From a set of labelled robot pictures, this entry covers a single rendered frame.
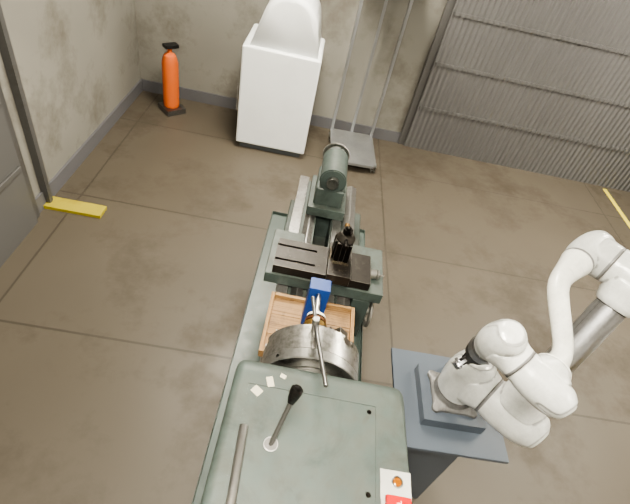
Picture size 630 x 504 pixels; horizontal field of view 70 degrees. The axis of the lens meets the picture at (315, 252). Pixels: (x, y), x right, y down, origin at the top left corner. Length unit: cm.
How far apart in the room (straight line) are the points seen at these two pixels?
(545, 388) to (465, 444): 71
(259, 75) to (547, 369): 339
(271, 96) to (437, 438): 315
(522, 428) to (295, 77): 320
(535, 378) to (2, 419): 238
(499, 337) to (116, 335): 222
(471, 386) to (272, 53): 309
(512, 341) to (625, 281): 54
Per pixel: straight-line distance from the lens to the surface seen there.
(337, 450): 121
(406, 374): 202
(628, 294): 170
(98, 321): 300
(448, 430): 196
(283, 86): 413
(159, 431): 259
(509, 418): 179
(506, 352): 128
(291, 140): 435
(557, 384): 134
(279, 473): 117
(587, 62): 525
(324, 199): 236
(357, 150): 461
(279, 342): 142
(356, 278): 197
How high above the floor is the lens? 235
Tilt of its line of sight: 43 degrees down
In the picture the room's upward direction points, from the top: 14 degrees clockwise
